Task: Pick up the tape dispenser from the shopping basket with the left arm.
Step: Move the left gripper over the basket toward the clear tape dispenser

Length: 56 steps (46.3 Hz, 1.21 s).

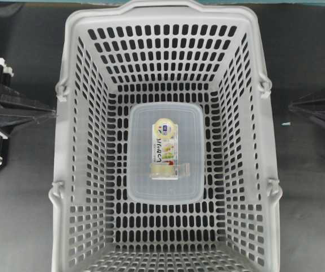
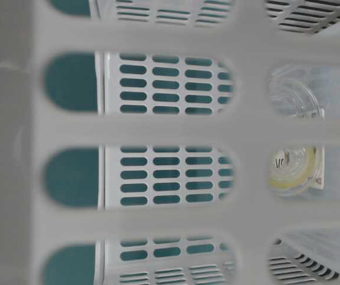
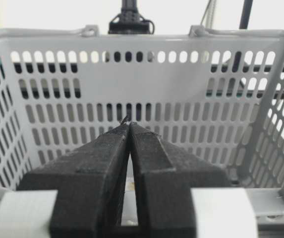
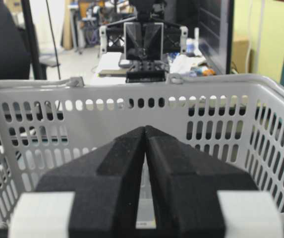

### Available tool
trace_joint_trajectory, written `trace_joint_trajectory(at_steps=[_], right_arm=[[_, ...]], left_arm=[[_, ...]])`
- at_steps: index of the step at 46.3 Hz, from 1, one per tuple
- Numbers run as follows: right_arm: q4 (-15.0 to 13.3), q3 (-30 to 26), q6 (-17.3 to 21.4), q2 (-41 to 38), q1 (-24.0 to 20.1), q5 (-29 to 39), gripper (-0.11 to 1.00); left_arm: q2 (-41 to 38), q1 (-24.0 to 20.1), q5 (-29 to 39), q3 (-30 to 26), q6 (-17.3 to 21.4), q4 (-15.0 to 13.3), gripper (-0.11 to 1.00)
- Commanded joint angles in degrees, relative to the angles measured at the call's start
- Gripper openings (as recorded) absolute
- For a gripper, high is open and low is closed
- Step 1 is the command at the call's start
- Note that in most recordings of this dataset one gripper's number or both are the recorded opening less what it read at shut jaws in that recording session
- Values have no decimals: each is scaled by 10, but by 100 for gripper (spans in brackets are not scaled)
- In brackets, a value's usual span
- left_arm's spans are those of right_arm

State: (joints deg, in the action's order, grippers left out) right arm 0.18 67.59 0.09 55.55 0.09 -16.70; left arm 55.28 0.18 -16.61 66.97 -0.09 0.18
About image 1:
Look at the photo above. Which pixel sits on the grey plastic shopping basket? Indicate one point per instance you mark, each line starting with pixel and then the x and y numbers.
pixel 183 53

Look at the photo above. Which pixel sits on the clear plastic food container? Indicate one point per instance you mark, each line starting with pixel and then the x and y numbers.
pixel 166 153

